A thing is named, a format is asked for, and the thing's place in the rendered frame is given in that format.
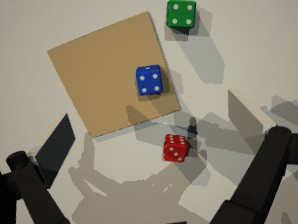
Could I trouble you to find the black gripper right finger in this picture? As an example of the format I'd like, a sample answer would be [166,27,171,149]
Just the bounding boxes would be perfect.
[209,88,298,224]

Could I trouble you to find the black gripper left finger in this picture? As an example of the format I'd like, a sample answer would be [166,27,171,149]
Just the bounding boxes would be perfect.
[0,113,76,224]

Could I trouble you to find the blue die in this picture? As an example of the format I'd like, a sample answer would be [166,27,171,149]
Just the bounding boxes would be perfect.
[136,64,163,96]

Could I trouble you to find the tan flat mat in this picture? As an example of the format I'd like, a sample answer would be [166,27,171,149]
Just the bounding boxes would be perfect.
[47,11,180,138]

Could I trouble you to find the green die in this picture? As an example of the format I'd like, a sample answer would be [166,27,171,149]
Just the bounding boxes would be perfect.
[166,0,196,29]

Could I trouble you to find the red die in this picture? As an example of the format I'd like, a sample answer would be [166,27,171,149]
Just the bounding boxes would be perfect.
[163,134,188,162]

